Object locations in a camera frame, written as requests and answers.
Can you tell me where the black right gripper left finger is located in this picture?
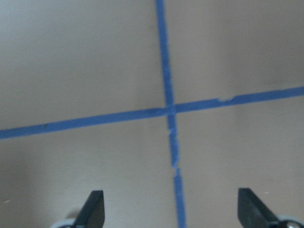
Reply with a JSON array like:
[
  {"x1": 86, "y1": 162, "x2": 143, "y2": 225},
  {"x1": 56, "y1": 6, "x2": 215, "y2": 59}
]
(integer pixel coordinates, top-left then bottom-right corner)
[{"x1": 73, "y1": 190, "x2": 105, "y2": 228}]

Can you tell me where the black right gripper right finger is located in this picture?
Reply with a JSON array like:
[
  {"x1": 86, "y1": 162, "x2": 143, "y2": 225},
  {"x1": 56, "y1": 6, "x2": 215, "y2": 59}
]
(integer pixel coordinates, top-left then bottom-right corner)
[{"x1": 237, "y1": 188, "x2": 285, "y2": 228}]

